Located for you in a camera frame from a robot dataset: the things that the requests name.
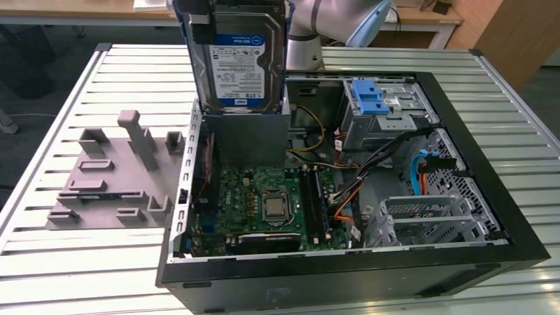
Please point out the hard disk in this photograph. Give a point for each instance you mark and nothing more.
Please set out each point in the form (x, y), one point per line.
(244, 65)

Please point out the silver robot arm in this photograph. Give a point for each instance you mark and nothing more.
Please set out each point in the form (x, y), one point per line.
(306, 29)

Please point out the metal disk bay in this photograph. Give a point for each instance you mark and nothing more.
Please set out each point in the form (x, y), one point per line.
(438, 223)

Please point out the white box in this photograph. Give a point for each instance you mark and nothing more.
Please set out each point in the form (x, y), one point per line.
(148, 5)

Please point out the wooden desk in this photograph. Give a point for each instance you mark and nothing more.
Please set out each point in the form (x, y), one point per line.
(110, 14)

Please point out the grey power supply unit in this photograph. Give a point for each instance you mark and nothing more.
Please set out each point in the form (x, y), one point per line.
(250, 141)

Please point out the blue drive latch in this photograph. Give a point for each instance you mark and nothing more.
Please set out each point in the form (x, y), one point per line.
(370, 96)

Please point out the grey parts rack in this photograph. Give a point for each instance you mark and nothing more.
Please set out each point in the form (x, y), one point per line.
(118, 177)

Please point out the green motherboard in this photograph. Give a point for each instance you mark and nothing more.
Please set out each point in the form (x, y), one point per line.
(236, 190)

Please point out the metal optical drive cage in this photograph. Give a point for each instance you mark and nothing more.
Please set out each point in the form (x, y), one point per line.
(384, 128)

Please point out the CPU socket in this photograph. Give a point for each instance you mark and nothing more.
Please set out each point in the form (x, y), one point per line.
(276, 193)

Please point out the white stand leg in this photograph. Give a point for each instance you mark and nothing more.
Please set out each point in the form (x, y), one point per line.
(7, 126)

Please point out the RAM stick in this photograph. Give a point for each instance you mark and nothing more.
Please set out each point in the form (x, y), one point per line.
(100, 196)
(323, 203)

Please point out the silver CPU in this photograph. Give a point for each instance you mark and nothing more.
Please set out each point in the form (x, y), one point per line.
(275, 207)

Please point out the black graphics card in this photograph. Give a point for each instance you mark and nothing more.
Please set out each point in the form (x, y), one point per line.
(267, 242)

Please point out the wooden cabinet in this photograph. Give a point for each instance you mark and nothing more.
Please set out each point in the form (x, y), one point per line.
(516, 39)

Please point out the black PC case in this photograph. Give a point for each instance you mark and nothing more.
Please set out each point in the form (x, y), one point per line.
(350, 282)

